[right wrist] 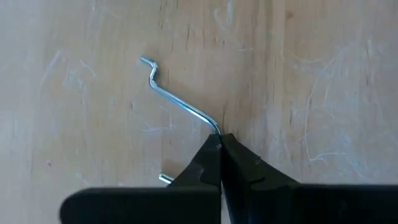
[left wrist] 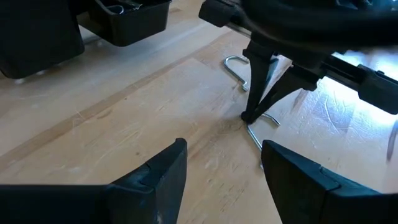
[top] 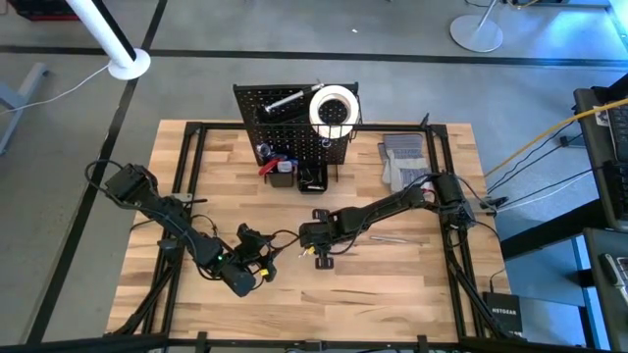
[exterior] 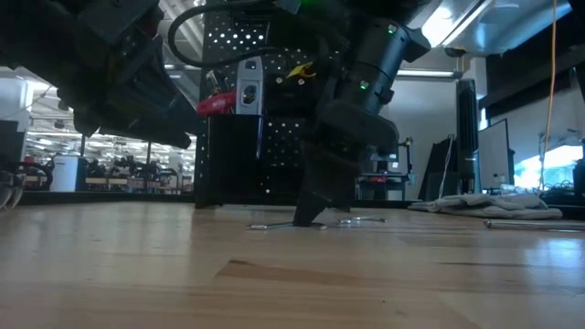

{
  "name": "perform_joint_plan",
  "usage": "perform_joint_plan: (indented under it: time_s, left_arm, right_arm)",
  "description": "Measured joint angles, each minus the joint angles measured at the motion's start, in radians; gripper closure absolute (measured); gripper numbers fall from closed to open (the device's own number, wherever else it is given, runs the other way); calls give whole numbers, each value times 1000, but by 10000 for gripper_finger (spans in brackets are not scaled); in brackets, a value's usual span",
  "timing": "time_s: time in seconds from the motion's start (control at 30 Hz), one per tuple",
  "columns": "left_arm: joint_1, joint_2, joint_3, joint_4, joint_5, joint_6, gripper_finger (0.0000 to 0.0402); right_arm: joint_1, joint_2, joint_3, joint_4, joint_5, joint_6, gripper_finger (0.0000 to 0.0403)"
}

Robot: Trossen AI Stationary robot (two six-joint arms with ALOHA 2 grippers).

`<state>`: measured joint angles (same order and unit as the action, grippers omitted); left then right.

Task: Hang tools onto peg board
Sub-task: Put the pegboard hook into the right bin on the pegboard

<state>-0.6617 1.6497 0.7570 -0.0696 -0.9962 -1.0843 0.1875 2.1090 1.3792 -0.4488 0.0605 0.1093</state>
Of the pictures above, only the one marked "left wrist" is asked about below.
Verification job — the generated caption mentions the black plastic bin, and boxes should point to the black plastic bin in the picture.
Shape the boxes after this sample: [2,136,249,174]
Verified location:
[76,0,173,47]
[0,0,85,80]

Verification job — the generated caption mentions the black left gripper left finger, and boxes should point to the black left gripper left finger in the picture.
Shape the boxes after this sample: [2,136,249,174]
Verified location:
[0,138,188,224]

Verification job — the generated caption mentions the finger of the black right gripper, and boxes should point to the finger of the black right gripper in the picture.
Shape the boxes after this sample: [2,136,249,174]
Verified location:
[248,67,312,124]
[241,51,274,124]

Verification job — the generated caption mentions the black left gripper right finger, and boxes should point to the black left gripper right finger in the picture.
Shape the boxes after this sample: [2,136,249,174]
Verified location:
[261,139,398,224]

